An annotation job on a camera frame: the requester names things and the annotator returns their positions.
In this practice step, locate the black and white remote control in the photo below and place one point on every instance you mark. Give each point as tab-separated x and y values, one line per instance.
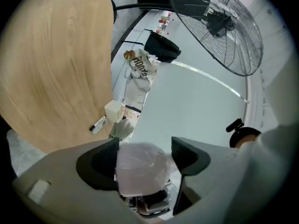
98	125

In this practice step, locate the grey-green plush toy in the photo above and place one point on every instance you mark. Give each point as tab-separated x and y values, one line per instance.
122	128

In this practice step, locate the small pink object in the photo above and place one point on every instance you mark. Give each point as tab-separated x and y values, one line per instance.
140	167

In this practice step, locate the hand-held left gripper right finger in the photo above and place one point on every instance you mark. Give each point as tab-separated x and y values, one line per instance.
210	183

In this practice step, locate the oval wooden table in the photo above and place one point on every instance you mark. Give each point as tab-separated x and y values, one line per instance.
51	62

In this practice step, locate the black pedestal fan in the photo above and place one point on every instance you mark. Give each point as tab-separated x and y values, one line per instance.
219	22

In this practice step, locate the colourful snack packet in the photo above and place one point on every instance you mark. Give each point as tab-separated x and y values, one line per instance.
129	112

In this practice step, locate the row of small bottles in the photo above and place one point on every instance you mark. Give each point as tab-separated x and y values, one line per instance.
163	22

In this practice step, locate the person's head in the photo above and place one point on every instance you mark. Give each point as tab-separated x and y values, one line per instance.
247	140

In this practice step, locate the cream tote bag black print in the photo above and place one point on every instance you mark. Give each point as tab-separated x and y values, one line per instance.
142	64

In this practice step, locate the person's white shirt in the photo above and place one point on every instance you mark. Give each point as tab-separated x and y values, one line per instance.
275	160

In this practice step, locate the black head camera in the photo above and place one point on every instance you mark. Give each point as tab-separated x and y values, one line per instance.
234	125

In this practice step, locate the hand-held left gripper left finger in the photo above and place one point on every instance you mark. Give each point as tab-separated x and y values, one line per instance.
70	199

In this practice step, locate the cream box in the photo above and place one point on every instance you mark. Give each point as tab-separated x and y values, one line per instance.
112	109

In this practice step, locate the white bag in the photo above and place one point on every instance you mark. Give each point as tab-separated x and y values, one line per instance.
135	92

